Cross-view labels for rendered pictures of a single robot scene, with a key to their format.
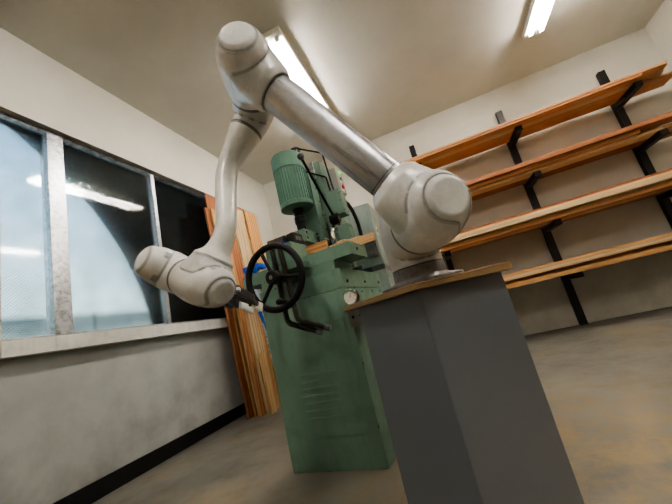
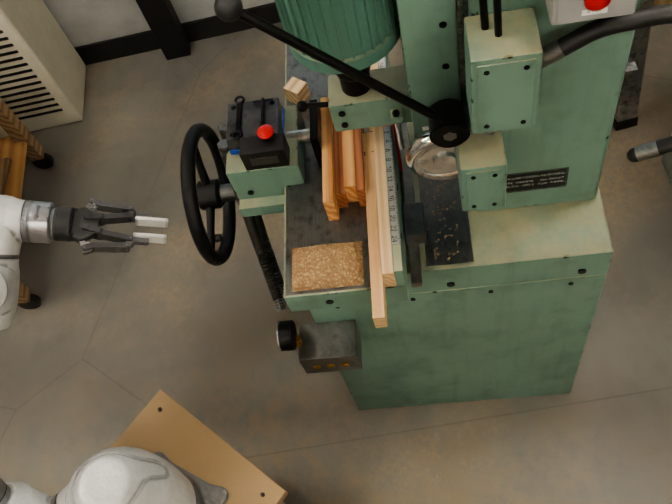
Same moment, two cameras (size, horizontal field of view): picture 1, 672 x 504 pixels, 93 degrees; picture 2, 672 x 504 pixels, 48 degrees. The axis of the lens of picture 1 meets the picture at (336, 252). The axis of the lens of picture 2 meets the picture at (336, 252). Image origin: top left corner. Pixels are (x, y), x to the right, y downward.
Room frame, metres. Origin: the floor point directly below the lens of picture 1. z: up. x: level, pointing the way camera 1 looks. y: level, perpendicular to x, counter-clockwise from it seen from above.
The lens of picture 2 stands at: (1.37, -0.69, 2.03)
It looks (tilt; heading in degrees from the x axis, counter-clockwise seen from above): 60 degrees down; 84
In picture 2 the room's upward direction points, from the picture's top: 20 degrees counter-clockwise
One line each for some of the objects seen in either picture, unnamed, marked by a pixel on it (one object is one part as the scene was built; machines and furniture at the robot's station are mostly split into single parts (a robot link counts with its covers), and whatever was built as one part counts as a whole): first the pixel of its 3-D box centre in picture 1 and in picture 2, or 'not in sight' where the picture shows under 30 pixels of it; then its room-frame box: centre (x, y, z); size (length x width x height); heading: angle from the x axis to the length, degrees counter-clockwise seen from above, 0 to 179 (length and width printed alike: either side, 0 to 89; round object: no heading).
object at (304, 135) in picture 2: not in sight; (302, 136); (1.48, 0.19, 0.95); 0.09 x 0.07 x 0.09; 68
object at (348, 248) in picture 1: (299, 267); (316, 160); (1.49, 0.19, 0.87); 0.61 x 0.30 x 0.06; 68
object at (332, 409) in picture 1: (344, 366); (447, 271); (1.70, 0.10, 0.35); 0.58 x 0.45 x 0.71; 158
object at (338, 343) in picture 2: (362, 314); (329, 347); (1.36, -0.05, 0.58); 0.12 x 0.08 x 0.08; 158
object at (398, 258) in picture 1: (407, 231); (125, 500); (0.94, -0.23, 0.78); 0.18 x 0.16 x 0.22; 6
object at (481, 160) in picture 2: (345, 236); (480, 167); (1.70, -0.07, 1.02); 0.09 x 0.07 x 0.12; 68
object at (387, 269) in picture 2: not in sight; (379, 134); (1.61, 0.14, 0.92); 0.60 x 0.02 x 0.05; 68
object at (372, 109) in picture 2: (306, 239); (372, 102); (1.61, 0.13, 1.03); 0.14 x 0.07 x 0.09; 158
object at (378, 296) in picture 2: (315, 256); (370, 157); (1.58, 0.11, 0.92); 0.65 x 0.02 x 0.04; 68
